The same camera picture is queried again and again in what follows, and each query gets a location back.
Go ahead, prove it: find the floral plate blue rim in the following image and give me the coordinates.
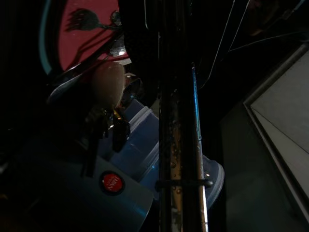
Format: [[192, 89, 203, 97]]
[[38, 0, 53, 75]]

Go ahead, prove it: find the large steel spoon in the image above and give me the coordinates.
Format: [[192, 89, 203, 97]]
[[110, 10, 122, 27]]

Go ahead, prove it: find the white framed grey panel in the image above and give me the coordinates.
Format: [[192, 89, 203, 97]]
[[243, 43, 309, 218]]

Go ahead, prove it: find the grey water filter canister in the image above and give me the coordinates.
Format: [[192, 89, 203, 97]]
[[14, 135, 155, 232]]

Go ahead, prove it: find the steel fork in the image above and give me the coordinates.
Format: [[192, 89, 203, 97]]
[[64, 8, 123, 32]]

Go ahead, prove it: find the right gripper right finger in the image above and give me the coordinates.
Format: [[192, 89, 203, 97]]
[[164, 0, 236, 87]]

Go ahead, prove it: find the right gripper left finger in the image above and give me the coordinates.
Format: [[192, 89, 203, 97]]
[[120, 0, 160, 99]]

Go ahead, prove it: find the pink plate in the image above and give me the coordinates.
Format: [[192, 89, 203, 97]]
[[57, 0, 132, 72]]

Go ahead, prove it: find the clear plastic container stack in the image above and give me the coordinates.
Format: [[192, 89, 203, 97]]
[[106, 99, 225, 208]]

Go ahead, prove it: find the white ladle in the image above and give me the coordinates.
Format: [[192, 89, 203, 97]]
[[91, 60, 126, 110]]

